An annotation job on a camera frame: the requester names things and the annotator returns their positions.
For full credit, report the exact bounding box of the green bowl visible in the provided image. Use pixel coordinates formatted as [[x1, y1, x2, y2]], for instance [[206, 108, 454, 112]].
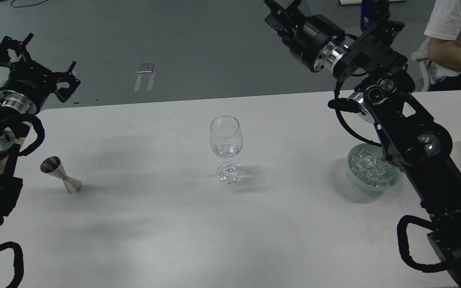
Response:
[[347, 143, 404, 192]]

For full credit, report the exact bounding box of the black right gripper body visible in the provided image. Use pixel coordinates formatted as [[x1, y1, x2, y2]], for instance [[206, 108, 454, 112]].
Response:
[[281, 12, 345, 73]]

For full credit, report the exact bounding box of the clear wine glass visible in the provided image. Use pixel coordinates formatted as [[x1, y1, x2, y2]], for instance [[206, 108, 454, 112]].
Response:
[[210, 115, 244, 184]]

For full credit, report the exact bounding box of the metal floor plate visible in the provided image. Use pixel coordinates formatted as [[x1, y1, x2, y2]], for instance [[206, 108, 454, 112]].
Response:
[[134, 62, 156, 92]]

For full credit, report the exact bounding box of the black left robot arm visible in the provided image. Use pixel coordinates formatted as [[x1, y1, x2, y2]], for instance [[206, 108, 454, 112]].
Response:
[[0, 33, 81, 288]]

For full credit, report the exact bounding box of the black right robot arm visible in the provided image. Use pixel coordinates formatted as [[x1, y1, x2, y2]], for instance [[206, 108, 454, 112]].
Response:
[[265, 0, 461, 287]]

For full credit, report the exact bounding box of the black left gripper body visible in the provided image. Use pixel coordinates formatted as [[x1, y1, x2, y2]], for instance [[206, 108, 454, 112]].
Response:
[[0, 62, 59, 115]]

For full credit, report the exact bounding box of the clear ice cubes pile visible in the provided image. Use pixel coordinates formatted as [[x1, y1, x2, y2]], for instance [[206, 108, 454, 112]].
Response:
[[349, 149, 396, 187]]

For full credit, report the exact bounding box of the person in white shirt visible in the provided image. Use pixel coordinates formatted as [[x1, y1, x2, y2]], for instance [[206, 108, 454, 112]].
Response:
[[424, 0, 461, 91]]

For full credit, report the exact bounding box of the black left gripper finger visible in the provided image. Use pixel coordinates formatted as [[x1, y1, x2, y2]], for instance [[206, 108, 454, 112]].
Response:
[[0, 33, 34, 70], [52, 61, 81, 103]]

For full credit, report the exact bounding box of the steel double jigger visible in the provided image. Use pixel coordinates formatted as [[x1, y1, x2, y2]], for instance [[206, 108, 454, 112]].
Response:
[[40, 156, 84, 194]]

